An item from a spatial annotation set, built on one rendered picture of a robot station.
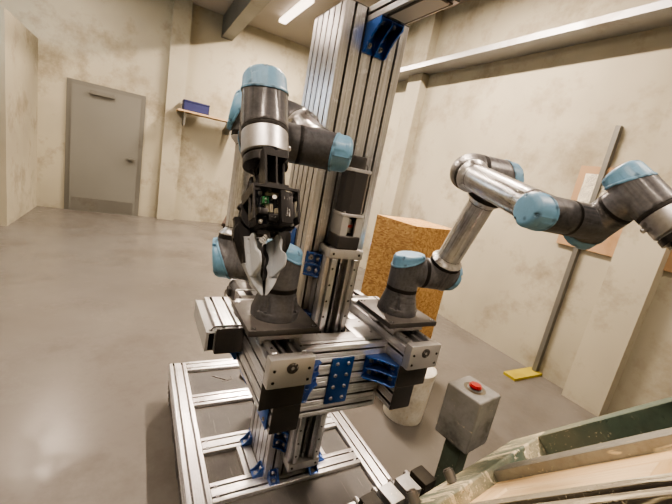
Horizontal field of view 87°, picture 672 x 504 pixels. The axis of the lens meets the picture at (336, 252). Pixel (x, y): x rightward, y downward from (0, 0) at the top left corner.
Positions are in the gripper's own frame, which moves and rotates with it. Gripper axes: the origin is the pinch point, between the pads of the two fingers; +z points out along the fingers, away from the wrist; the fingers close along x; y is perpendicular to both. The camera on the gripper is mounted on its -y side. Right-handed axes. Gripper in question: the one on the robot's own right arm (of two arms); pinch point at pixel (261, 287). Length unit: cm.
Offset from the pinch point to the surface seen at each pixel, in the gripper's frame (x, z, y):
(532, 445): 78, 40, -12
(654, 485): 29, 23, 34
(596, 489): 28.3, 25.0, 28.7
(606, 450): 61, 31, 14
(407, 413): 142, 65, -140
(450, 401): 73, 32, -34
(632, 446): 61, 30, 19
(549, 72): 329, -228, -106
